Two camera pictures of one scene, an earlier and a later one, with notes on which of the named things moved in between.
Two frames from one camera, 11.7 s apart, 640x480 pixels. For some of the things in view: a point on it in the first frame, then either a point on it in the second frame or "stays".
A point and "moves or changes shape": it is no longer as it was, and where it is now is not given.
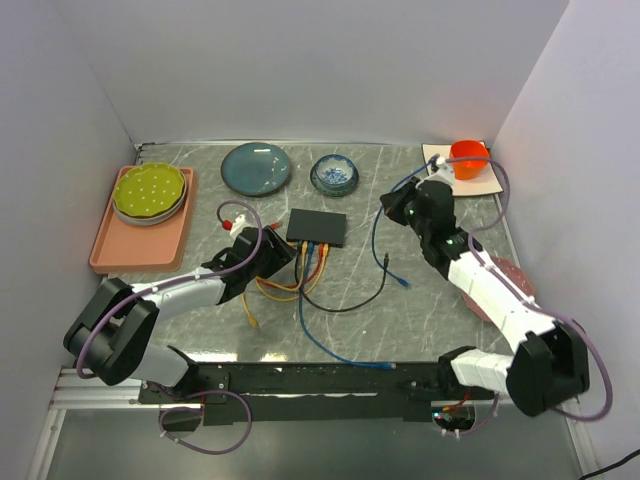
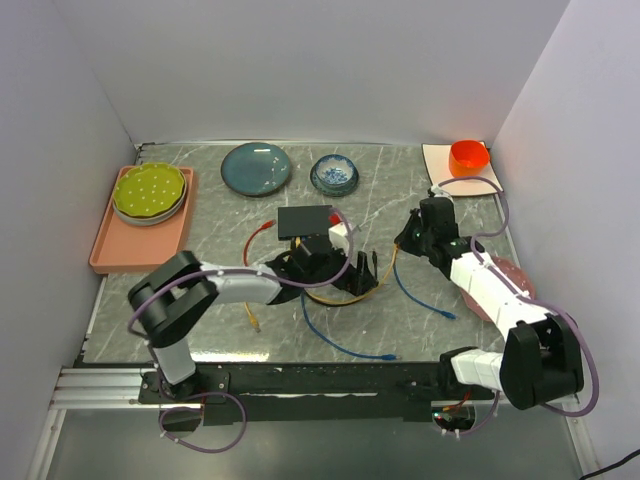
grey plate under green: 148,220 stays
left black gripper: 280,254 → 357,281
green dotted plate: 149,189 stays
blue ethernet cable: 404,282 → 444,313
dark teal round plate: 256,169 stays
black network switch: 320,227 moves or changes shape
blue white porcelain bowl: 334,175 stays
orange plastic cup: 469,170 stays
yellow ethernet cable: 252,319 moves or changes shape
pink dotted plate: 516,274 stays
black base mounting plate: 326,393 stays
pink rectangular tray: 126,248 stays
